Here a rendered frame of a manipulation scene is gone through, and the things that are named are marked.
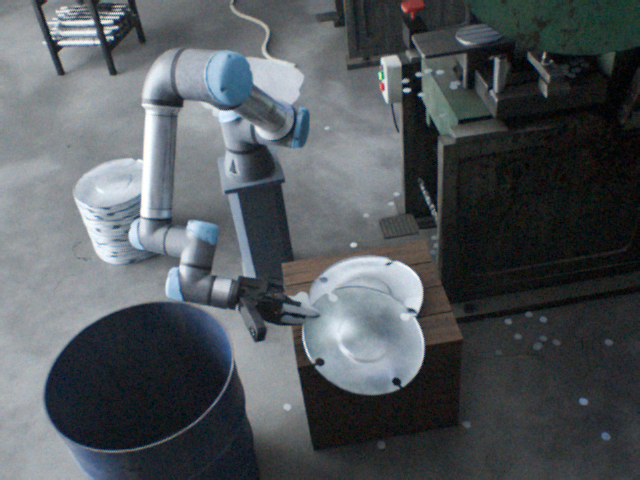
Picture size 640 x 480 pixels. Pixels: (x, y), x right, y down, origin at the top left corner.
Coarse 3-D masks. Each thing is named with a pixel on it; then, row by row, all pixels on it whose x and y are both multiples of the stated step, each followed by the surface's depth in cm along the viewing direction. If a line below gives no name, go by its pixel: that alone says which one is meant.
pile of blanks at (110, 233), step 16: (80, 208) 245; (96, 208) 239; (112, 208) 239; (128, 208) 242; (96, 224) 245; (112, 224) 243; (128, 224) 245; (96, 240) 252; (112, 240) 248; (128, 240) 249; (112, 256) 255; (128, 256) 253; (144, 256) 255
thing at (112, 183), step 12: (96, 168) 258; (108, 168) 257; (120, 168) 256; (132, 168) 255; (84, 180) 252; (96, 180) 252; (108, 180) 250; (120, 180) 249; (132, 180) 249; (84, 192) 247; (96, 192) 246; (108, 192) 244; (120, 192) 244; (132, 192) 243; (84, 204) 240; (96, 204) 240; (108, 204) 239
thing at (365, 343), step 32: (352, 288) 172; (320, 320) 165; (352, 320) 166; (384, 320) 168; (416, 320) 169; (320, 352) 159; (352, 352) 160; (384, 352) 162; (416, 352) 164; (352, 384) 156; (384, 384) 158
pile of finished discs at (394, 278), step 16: (368, 256) 190; (336, 272) 187; (352, 272) 186; (368, 272) 186; (384, 272) 185; (400, 272) 184; (320, 288) 183; (336, 288) 182; (384, 288) 180; (400, 288) 180; (416, 288) 179; (416, 304) 175
